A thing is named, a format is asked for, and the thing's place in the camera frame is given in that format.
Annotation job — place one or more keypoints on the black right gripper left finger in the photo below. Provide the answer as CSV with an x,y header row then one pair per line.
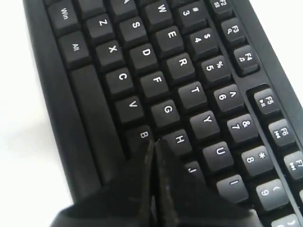
x,y
125,202

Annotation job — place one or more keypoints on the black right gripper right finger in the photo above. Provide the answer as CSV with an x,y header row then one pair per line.
x,y
185,201

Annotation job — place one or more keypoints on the black acer keyboard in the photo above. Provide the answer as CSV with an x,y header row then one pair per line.
x,y
199,74

